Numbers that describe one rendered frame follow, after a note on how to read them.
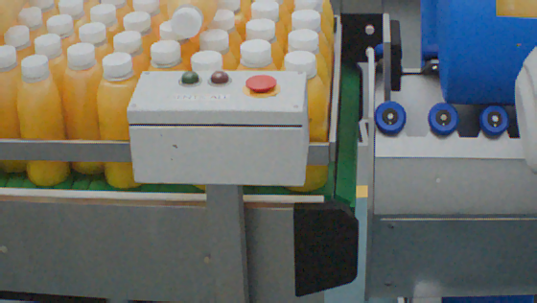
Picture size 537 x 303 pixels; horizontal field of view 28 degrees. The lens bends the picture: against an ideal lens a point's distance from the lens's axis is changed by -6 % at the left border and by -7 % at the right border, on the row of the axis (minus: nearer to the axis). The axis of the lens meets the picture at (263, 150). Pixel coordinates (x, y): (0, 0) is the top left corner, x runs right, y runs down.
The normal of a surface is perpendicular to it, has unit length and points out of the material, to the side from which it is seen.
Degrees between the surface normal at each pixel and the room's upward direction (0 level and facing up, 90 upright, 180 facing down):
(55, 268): 90
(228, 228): 90
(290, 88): 0
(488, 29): 81
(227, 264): 90
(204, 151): 90
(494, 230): 110
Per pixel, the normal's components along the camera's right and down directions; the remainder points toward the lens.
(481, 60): -0.08, 0.64
